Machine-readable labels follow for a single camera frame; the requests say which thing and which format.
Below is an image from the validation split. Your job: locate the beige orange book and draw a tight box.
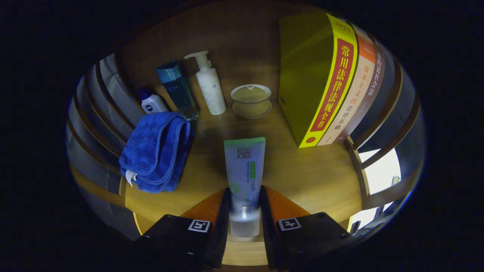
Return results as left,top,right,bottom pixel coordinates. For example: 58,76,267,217
317,25,376,146

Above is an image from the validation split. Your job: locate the green white cream tube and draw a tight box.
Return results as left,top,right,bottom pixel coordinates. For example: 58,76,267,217
223,137,266,238

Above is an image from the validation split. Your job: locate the wooden countertop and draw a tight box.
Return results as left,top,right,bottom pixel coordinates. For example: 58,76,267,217
70,91,363,267

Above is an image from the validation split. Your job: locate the blue towel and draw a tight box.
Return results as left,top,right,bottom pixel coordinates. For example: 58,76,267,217
119,111,195,194

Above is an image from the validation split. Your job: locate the brown book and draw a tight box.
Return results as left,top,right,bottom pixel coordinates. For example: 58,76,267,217
335,38,386,143

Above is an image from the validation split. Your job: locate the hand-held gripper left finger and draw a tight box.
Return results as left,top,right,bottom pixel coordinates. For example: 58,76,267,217
132,188,232,269

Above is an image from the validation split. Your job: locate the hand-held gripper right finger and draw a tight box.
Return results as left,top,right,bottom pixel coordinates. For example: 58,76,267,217
259,185,352,270

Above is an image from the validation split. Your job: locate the blue glass bottle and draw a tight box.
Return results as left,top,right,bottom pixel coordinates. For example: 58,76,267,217
155,62,200,121

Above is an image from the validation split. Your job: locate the wooden cabinet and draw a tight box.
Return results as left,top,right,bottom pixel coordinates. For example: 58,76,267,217
66,0,428,270

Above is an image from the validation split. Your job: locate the yellow book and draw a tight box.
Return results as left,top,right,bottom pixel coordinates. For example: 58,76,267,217
279,11,358,148

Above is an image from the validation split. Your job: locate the white pump bottle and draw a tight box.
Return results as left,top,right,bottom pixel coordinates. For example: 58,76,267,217
184,50,227,116

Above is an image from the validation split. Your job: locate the yellow lidded tea bowl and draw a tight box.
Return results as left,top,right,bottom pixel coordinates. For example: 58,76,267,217
230,84,273,119

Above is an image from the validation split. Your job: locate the small white blue-capped bottle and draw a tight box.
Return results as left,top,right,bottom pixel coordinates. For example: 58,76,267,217
138,88,169,115

